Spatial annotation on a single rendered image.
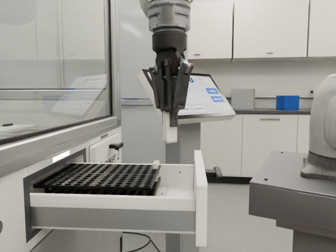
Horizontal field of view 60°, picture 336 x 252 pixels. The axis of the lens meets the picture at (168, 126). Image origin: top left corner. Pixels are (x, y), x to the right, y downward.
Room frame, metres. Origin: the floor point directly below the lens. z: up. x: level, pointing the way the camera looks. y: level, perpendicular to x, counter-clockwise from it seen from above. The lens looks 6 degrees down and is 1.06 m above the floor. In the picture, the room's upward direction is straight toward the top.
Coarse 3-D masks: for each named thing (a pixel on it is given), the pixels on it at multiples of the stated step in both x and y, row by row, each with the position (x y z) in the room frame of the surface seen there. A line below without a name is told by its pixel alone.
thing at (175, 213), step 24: (168, 168) 0.71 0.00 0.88; (192, 168) 0.71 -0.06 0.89; (168, 192) 0.67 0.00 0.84; (192, 192) 0.67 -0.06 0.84; (48, 216) 0.49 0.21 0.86; (72, 216) 0.48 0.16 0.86; (96, 216) 0.48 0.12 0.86; (120, 216) 0.48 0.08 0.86; (144, 216) 0.47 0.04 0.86; (168, 216) 0.47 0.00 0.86; (192, 216) 0.47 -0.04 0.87
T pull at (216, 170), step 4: (216, 168) 0.60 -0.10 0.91; (208, 172) 0.58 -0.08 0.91; (212, 172) 0.58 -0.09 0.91; (216, 172) 0.57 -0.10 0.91; (220, 172) 0.57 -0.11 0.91; (208, 176) 0.58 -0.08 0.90; (212, 176) 0.58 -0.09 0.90; (216, 176) 0.56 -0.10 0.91; (220, 176) 0.55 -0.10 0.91; (220, 180) 0.56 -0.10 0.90
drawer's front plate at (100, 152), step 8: (112, 136) 0.98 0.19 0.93; (96, 144) 0.82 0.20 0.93; (104, 144) 0.87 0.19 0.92; (96, 152) 0.80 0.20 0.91; (104, 152) 0.87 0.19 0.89; (112, 152) 0.96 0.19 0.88; (120, 152) 1.07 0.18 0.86; (96, 160) 0.79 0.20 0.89; (104, 160) 0.87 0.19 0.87; (112, 160) 0.96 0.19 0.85; (120, 160) 1.07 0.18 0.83
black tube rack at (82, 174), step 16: (48, 176) 0.59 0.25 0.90; (64, 176) 0.59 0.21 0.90; (80, 176) 0.60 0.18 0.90; (96, 176) 0.59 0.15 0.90; (112, 176) 0.59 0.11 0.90; (128, 176) 0.58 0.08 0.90; (144, 176) 0.58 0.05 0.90; (160, 176) 0.69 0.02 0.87; (48, 192) 0.54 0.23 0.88; (64, 192) 0.57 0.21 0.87; (80, 192) 0.57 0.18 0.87; (96, 192) 0.58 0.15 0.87; (112, 192) 0.57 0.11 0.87; (128, 192) 0.57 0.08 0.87; (144, 192) 0.57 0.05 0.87
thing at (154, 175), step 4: (152, 168) 0.66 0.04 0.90; (152, 172) 0.62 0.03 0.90; (156, 172) 0.62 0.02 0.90; (148, 176) 0.58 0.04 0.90; (152, 176) 0.58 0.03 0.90; (156, 176) 0.60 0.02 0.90; (144, 180) 0.56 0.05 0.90; (148, 180) 0.56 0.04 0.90; (152, 180) 0.56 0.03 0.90; (144, 184) 0.53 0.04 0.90; (148, 184) 0.54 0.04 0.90; (152, 184) 0.54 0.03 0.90; (144, 188) 0.51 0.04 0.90; (148, 188) 0.51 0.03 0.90
